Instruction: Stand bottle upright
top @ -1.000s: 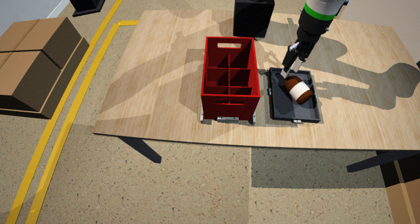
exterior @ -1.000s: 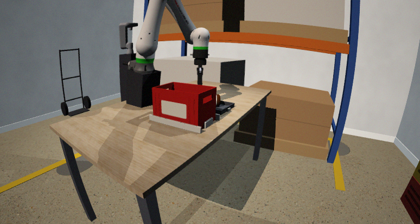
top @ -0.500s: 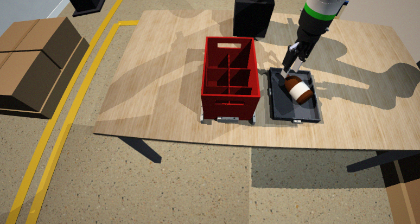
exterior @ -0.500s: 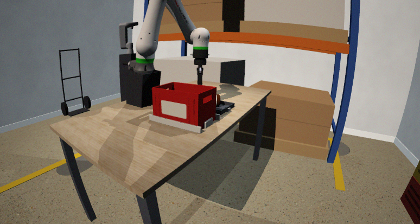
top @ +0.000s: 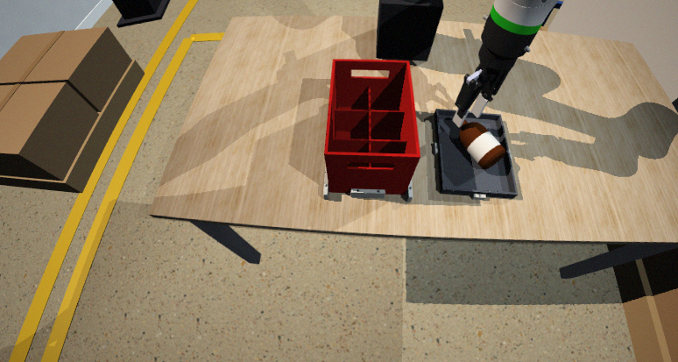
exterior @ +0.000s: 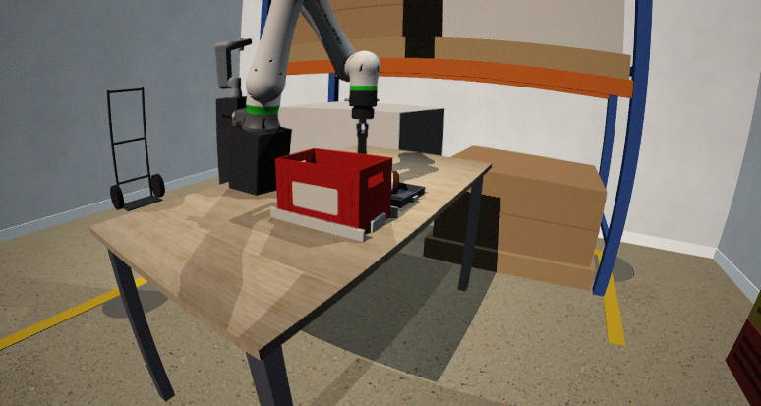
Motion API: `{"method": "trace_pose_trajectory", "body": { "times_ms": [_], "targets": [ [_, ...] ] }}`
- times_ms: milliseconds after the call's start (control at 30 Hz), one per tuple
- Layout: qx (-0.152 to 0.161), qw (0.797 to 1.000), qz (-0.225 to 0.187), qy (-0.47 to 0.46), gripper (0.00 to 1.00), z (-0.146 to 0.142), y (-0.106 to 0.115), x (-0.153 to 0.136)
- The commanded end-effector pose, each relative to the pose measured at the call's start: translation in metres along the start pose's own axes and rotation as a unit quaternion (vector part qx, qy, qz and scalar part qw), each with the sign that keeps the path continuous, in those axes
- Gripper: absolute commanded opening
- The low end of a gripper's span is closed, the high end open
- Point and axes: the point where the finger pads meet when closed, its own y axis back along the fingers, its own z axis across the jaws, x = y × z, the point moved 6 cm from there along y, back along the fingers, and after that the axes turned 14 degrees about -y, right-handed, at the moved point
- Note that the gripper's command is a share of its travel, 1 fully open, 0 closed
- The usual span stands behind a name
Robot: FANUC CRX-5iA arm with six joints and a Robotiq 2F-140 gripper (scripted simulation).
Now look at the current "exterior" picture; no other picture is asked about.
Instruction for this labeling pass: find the brown glass bottle with white label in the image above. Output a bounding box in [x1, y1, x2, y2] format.
[391, 171, 399, 193]

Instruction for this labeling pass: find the red divided crate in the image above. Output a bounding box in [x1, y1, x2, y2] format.
[275, 148, 392, 235]

